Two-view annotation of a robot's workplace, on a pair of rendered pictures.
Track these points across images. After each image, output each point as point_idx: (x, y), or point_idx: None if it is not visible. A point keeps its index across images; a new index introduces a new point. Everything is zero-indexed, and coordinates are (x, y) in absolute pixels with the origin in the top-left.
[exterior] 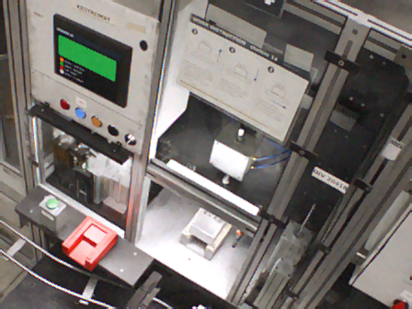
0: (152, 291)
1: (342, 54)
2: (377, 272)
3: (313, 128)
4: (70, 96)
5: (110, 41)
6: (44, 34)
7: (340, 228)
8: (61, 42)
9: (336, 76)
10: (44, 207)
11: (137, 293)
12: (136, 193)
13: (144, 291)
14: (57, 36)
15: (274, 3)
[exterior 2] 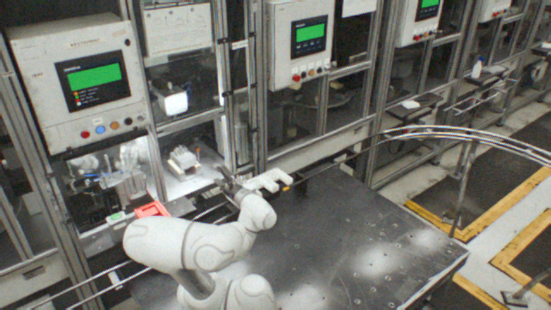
0: (217, 180)
1: None
2: (279, 71)
3: (222, 23)
4: (87, 123)
5: (108, 53)
6: (48, 88)
7: (255, 66)
8: (71, 79)
9: None
10: (114, 222)
11: (224, 170)
12: (156, 157)
13: (224, 166)
14: (66, 77)
15: None
